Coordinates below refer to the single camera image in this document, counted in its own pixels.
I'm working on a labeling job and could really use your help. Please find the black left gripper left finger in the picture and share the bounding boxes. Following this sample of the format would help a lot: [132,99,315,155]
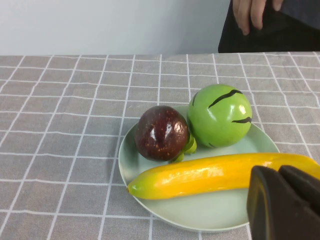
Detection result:
[246,164,320,240]

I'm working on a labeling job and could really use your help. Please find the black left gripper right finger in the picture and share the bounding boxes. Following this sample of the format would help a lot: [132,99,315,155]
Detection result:
[278,164,320,216]

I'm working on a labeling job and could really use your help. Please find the yellow toy banana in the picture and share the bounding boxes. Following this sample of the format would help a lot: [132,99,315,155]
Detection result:
[127,152,320,200]

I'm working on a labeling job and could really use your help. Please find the person's black trousers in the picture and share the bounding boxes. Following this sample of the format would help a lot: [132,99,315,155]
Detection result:
[218,0,320,54]

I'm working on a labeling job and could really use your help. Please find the person's grey shirt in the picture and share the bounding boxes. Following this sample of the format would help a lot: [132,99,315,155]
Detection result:
[279,0,320,25]

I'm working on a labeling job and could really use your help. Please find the person's right hand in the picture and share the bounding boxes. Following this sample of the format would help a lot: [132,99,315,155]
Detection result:
[232,0,285,36]

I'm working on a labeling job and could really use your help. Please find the light green round plate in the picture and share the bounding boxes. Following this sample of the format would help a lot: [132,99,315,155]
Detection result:
[118,104,281,233]

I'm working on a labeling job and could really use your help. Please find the green striped toy melon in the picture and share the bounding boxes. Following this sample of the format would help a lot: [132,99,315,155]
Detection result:
[186,84,253,148]

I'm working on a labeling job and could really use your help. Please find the dark purple toy mangosteen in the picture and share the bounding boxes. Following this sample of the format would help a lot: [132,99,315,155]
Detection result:
[134,105,198,163]

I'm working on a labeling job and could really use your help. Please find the grey white-checked tablecloth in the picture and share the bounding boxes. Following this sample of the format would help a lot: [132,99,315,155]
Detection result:
[0,51,320,240]

